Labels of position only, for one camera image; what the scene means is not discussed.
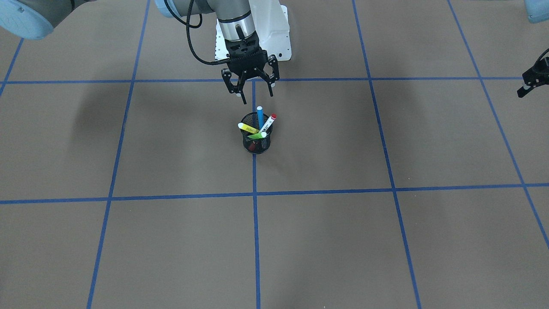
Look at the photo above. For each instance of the white pedestal column base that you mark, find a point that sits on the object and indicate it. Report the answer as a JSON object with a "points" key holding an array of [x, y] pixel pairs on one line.
{"points": [[273, 29]]}

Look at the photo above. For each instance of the red white marker pen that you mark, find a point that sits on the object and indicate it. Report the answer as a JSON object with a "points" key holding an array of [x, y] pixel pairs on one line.
{"points": [[266, 126]]}

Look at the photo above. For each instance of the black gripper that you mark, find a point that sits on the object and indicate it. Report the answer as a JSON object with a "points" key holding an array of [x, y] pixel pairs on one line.
{"points": [[227, 75], [535, 77]]}

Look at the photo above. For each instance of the black mesh pen cup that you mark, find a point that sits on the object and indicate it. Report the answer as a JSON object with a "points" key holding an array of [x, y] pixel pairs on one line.
{"points": [[254, 145]]}

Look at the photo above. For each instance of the blue marker pen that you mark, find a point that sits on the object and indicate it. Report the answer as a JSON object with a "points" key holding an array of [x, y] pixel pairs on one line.
{"points": [[260, 117]]}

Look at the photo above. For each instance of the green highlighter pen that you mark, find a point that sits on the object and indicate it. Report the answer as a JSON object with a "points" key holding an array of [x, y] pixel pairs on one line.
{"points": [[259, 135]]}

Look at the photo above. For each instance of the yellow highlighter pen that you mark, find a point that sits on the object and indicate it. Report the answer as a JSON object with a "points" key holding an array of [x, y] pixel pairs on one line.
{"points": [[247, 128]]}

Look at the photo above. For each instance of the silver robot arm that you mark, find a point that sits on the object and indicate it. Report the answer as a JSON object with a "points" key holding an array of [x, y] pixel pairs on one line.
{"points": [[538, 11], [244, 25]]}

